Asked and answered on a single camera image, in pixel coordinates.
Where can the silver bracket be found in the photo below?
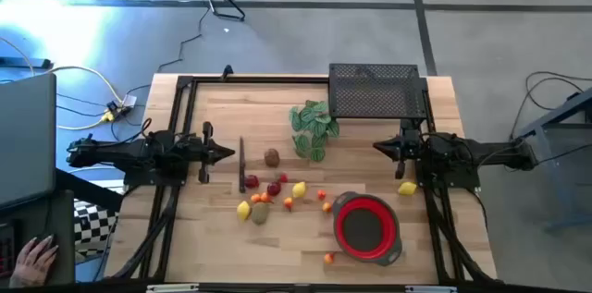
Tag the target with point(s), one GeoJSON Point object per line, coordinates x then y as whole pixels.
{"type": "Point", "coordinates": [172, 288]}
{"type": "Point", "coordinates": [430, 289]}

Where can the grey power adapter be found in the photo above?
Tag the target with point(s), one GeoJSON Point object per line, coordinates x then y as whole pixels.
{"type": "Point", "coordinates": [129, 100]}

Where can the dark desk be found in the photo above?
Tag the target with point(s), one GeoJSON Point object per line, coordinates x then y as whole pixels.
{"type": "Point", "coordinates": [62, 219]}

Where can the black knife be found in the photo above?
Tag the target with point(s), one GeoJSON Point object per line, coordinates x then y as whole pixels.
{"type": "Point", "coordinates": [242, 173]}

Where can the green artificial potted plant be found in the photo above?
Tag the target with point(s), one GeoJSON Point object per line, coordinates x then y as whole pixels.
{"type": "Point", "coordinates": [318, 127]}

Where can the black perforated metal shelf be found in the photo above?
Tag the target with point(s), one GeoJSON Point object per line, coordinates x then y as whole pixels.
{"type": "Point", "coordinates": [374, 92]}

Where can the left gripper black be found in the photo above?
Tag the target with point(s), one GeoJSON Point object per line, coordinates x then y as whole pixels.
{"type": "Point", "coordinates": [203, 152]}

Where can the black white checkerboard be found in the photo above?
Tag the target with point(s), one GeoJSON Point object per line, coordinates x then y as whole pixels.
{"type": "Point", "coordinates": [92, 226]}

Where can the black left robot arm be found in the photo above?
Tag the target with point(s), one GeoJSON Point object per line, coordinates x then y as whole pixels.
{"type": "Point", "coordinates": [120, 152]}

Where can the yellow lemon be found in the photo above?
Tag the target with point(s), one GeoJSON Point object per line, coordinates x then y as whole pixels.
{"type": "Point", "coordinates": [299, 190]}
{"type": "Point", "coordinates": [243, 211]}
{"type": "Point", "coordinates": [407, 188]}

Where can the yellow plug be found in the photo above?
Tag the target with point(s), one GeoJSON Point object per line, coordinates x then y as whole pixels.
{"type": "Point", "coordinates": [107, 116]}

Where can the blue grey table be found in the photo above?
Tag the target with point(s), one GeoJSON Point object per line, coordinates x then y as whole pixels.
{"type": "Point", "coordinates": [569, 107]}

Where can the brown kiwi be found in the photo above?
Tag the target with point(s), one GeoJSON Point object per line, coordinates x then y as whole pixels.
{"type": "Point", "coordinates": [272, 158]}

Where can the dark red plum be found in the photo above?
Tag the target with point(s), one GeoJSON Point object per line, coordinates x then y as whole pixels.
{"type": "Point", "coordinates": [274, 189]}
{"type": "Point", "coordinates": [251, 181]}

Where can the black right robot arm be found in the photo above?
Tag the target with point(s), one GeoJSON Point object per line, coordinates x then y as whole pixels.
{"type": "Point", "coordinates": [485, 152]}

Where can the person's hand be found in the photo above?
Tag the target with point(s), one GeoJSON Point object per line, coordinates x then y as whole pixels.
{"type": "Point", "coordinates": [32, 265]}

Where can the black stand beam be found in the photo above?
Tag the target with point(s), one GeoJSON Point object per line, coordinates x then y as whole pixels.
{"type": "Point", "coordinates": [88, 187]}

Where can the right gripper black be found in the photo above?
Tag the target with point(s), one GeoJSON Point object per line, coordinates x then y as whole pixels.
{"type": "Point", "coordinates": [409, 150]}

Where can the black floor bar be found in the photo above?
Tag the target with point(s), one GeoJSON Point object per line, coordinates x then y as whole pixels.
{"type": "Point", "coordinates": [28, 63]}

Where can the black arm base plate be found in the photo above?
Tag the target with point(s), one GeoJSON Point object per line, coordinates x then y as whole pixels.
{"type": "Point", "coordinates": [462, 182]}
{"type": "Point", "coordinates": [139, 179]}

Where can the backlit keyboard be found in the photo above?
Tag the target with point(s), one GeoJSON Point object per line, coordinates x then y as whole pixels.
{"type": "Point", "coordinates": [5, 249]}

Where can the red grey collapsible bowl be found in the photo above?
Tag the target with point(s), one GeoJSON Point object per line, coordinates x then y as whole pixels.
{"type": "Point", "coordinates": [365, 230]}

